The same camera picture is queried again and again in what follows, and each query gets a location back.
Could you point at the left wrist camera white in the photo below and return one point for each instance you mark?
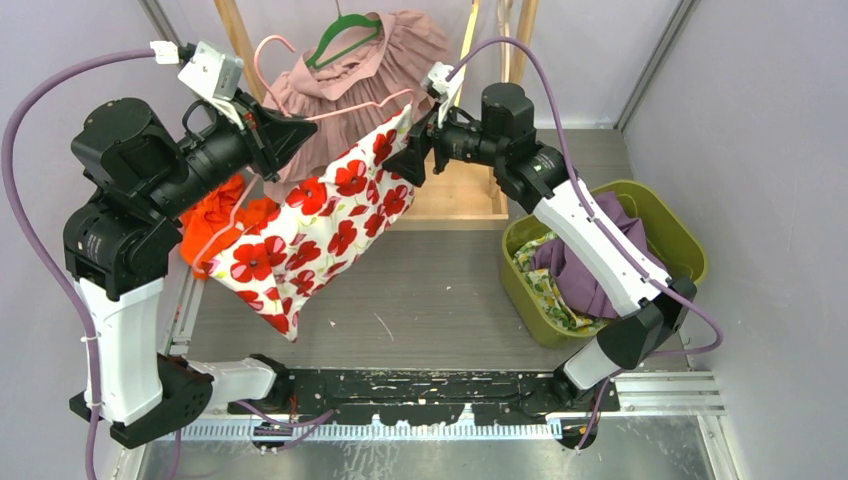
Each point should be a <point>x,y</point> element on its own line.
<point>214,76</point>

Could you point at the purple skirt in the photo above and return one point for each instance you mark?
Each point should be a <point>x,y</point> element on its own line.
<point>578,288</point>

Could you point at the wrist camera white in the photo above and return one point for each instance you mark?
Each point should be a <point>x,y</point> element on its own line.
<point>444,84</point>
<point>214,76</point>

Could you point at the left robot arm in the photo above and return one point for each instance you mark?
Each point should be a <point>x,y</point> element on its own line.
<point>117,247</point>

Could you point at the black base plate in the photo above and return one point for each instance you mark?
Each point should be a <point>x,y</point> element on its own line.
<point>423,405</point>

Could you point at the pink dress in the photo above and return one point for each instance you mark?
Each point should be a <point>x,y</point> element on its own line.
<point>357,93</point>

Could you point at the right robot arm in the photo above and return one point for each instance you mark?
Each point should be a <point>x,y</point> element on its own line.
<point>649,304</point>

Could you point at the red floral garment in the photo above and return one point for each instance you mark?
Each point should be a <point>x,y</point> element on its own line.
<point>319,230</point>

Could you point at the pink hanger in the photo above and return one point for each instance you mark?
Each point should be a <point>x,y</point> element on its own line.
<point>348,97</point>

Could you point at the orange cloth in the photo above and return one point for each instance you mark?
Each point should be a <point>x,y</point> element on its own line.
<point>218,220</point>

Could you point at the green hanger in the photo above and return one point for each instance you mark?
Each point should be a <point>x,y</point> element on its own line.
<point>343,36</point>

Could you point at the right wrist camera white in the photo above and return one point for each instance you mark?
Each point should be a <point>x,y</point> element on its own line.
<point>444,84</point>

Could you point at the lemon print skirt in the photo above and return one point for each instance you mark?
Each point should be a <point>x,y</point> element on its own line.
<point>546,293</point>

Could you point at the green plastic basket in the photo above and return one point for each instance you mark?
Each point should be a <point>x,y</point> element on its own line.
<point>668,239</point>

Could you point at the wooden clothes rack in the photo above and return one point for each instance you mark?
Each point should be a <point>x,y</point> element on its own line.
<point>467,200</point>

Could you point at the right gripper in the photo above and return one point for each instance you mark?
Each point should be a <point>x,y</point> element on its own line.
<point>409,165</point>

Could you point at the yellow hanger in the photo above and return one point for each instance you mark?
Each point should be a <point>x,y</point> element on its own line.
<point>469,33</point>

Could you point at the beige wooden hanger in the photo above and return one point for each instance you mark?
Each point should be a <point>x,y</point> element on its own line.
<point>504,14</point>

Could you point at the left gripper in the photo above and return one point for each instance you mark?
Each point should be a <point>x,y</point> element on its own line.
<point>270,138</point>

